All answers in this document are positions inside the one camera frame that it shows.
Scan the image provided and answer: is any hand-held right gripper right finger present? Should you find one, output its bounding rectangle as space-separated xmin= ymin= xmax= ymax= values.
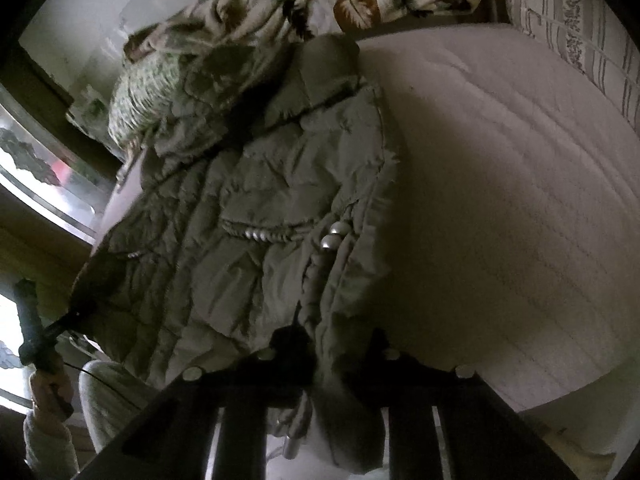
xmin=369 ymin=329 xmax=568 ymax=480

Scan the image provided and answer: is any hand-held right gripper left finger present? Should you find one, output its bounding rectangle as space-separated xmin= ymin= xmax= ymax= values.
xmin=75 ymin=327 xmax=321 ymax=480

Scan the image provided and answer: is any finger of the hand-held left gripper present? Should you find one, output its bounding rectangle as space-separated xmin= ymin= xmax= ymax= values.
xmin=42 ymin=302 xmax=97 ymax=343

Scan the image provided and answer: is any olive green quilted jacket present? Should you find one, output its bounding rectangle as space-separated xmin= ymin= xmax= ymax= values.
xmin=70 ymin=35 xmax=401 ymax=475

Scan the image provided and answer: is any person's left hand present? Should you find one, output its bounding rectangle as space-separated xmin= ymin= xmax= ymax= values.
xmin=29 ymin=369 xmax=71 ymax=428

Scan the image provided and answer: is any person's grey trouser leg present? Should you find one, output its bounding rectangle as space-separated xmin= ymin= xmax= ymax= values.
xmin=79 ymin=360 xmax=168 ymax=456

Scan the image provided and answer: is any stained glass window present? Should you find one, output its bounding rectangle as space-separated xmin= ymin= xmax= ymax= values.
xmin=0 ymin=85 xmax=116 ymax=411

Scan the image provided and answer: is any bed with pale mattress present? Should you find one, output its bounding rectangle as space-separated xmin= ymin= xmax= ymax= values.
xmin=95 ymin=20 xmax=640 ymax=461

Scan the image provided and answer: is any white leaf print pillow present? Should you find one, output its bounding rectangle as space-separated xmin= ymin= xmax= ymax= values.
xmin=65 ymin=92 xmax=115 ymax=136

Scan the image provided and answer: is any green checked pillow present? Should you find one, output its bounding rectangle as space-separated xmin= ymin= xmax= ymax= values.
xmin=107 ymin=50 xmax=201 ymax=148

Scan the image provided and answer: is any brown furry object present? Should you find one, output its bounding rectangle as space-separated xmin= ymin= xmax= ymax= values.
xmin=124 ymin=30 xmax=162 ymax=65

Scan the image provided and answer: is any striped floral cushion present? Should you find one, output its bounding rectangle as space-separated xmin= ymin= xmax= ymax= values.
xmin=505 ymin=0 xmax=640 ymax=131

